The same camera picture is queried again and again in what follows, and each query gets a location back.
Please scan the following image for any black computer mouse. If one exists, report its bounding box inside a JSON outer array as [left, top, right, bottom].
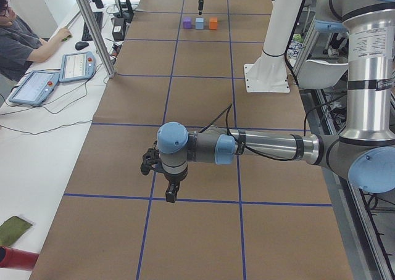
[[75, 41, 89, 51]]

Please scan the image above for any green cloth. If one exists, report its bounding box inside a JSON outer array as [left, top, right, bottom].
[[1, 216, 33, 247]]

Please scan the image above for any teach pendant tablet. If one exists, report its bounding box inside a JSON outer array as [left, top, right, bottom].
[[9, 71, 60, 106], [59, 51, 96, 83]]

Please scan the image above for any black power adapter box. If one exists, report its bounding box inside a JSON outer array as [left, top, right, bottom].
[[112, 18, 126, 41]]

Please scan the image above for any aluminium frame post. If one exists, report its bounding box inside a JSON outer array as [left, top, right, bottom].
[[76, 0, 115, 78]]

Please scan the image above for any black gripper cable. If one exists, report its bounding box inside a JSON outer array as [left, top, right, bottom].
[[197, 104, 306, 162]]

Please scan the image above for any black keyboard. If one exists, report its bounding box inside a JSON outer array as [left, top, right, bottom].
[[82, 10, 104, 41]]

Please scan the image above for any orange foam block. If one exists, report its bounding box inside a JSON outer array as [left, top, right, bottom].
[[209, 17, 218, 30]]

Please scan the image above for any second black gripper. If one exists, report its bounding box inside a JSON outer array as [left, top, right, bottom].
[[140, 141, 185, 203]]

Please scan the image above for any light blue foam block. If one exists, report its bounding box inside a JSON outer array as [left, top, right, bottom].
[[195, 17, 204, 30]]

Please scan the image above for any left teach pendant tablet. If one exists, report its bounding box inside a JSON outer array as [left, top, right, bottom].
[[9, 71, 60, 106]]

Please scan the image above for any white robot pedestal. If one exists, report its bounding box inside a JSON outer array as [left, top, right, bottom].
[[244, 0, 303, 93]]

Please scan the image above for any right teach pendant tablet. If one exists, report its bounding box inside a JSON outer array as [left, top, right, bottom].
[[59, 51, 96, 83]]

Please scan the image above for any seated person in grey shirt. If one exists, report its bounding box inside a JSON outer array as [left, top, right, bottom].
[[1, 0, 72, 82]]

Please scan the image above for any white chair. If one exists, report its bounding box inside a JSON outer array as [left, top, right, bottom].
[[297, 59, 348, 89]]

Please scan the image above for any purple foam block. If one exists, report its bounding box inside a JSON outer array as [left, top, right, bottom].
[[183, 17, 193, 29]]

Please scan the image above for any red cylinder object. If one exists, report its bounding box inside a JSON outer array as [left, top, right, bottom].
[[1, 246, 39, 271]]

